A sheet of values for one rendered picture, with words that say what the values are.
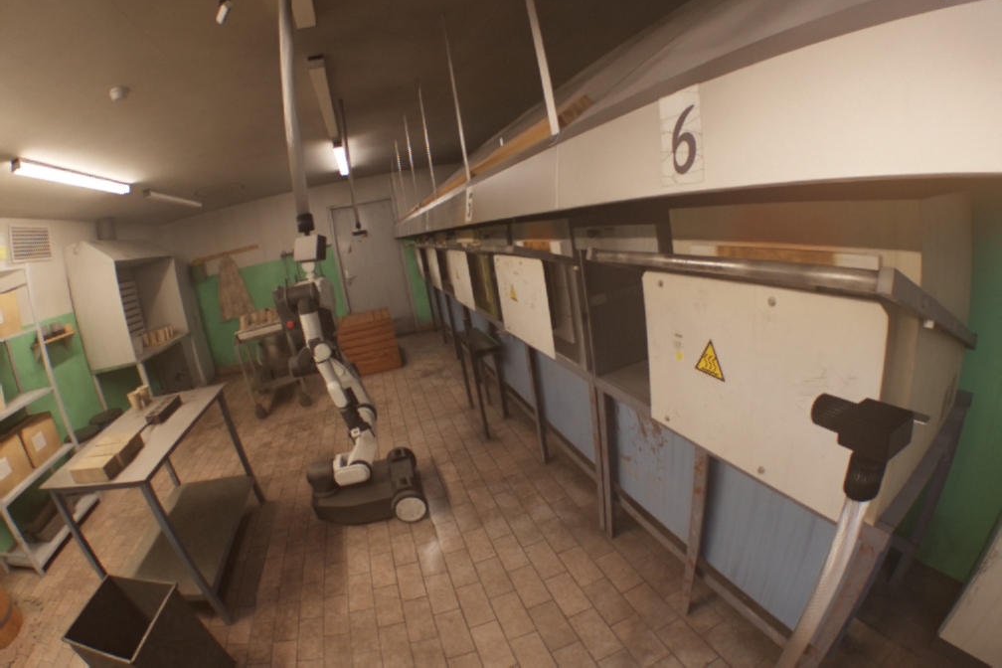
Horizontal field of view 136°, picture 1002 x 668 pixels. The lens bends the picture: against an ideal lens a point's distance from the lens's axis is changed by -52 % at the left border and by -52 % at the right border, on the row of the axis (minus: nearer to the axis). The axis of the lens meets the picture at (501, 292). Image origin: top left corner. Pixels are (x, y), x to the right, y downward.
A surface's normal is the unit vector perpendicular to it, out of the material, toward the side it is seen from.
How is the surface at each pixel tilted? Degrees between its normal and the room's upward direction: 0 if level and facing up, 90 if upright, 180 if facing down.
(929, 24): 80
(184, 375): 90
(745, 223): 90
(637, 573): 0
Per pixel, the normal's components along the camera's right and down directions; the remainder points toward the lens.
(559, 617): -0.16, -0.97
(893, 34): -0.95, 0.03
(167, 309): 0.31, 0.11
